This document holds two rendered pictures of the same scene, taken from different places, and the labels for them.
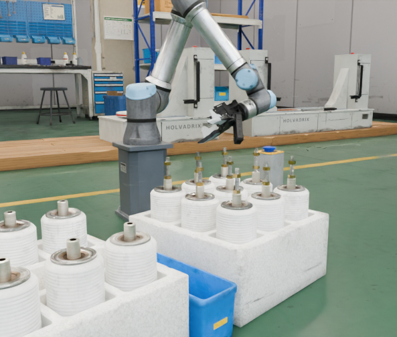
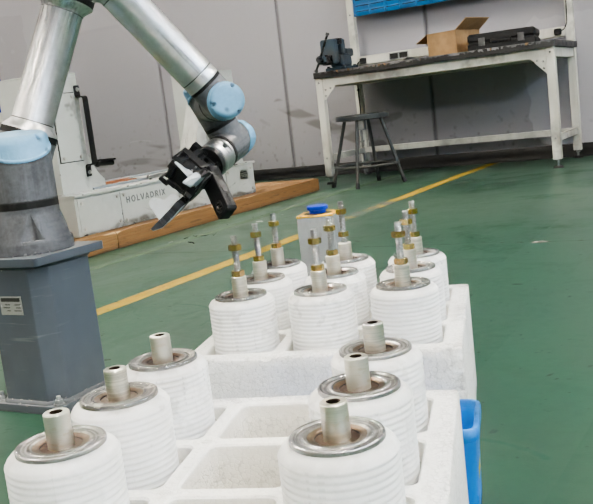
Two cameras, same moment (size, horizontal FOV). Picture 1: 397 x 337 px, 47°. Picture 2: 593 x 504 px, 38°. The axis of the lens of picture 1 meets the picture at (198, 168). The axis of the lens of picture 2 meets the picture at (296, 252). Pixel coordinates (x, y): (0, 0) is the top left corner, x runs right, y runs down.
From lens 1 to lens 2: 0.63 m
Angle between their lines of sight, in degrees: 30
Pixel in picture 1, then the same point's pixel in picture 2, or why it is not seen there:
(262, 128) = (95, 219)
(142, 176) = (62, 313)
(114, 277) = not seen: hidden behind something
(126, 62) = not seen: outside the picture
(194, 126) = not seen: outside the picture
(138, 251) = (417, 359)
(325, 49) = (112, 72)
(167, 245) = (289, 389)
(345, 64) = not seen: hidden behind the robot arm
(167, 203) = (259, 317)
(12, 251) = (158, 440)
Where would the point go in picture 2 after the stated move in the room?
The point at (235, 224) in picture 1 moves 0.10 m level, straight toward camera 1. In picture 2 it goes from (423, 311) to (469, 324)
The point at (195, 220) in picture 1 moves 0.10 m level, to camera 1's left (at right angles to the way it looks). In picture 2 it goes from (335, 329) to (272, 345)
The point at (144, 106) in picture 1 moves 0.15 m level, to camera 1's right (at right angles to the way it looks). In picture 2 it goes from (39, 174) to (115, 164)
